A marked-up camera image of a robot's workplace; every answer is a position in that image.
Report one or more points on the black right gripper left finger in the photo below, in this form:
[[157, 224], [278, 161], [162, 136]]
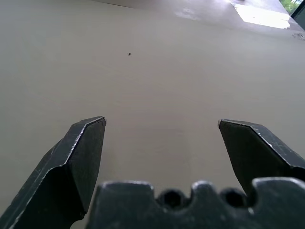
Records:
[[69, 167]]

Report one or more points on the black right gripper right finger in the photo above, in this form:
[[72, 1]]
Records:
[[257, 152]]

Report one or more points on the dark window frame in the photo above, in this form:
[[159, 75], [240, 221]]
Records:
[[299, 12]]

